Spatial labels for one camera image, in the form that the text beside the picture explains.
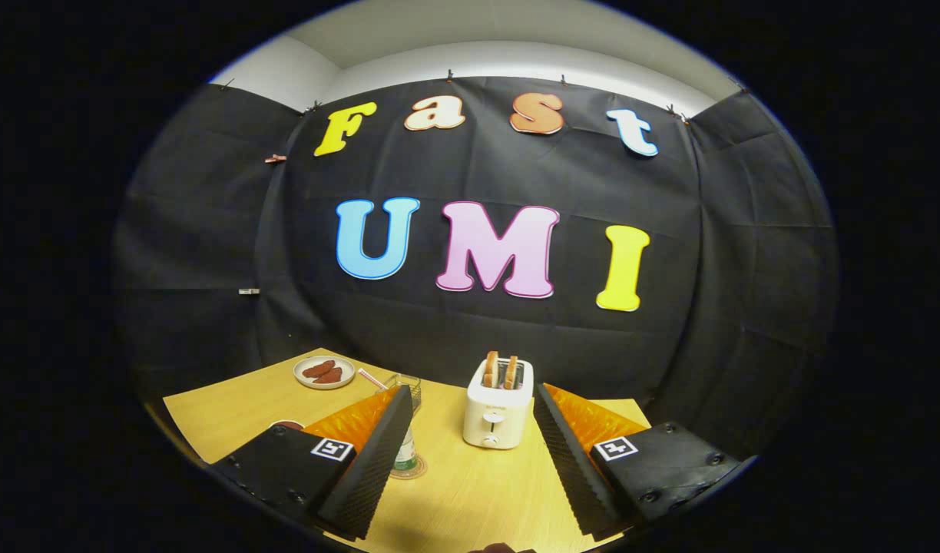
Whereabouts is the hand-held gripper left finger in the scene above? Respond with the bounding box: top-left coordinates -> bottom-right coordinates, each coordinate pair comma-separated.
206,384 -> 415,541

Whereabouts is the wooden table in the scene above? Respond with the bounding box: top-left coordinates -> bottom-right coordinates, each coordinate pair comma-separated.
163,347 -> 653,553

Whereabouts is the white toaster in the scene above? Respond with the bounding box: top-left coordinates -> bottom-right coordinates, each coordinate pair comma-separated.
462,358 -> 535,450

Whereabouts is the ribbed clear glass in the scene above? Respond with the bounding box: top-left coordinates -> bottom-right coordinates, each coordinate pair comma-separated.
378,373 -> 422,416

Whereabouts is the white round plate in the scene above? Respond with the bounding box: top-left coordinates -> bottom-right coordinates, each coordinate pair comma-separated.
293,355 -> 356,390

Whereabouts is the black backdrop cloth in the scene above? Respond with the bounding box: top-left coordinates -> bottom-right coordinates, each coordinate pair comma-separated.
113,75 -> 838,462

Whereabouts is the clear plastic juice bottle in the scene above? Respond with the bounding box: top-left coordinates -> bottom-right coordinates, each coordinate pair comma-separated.
394,426 -> 419,472

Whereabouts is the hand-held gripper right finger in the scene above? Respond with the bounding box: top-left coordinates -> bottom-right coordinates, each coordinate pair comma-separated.
532,382 -> 753,542

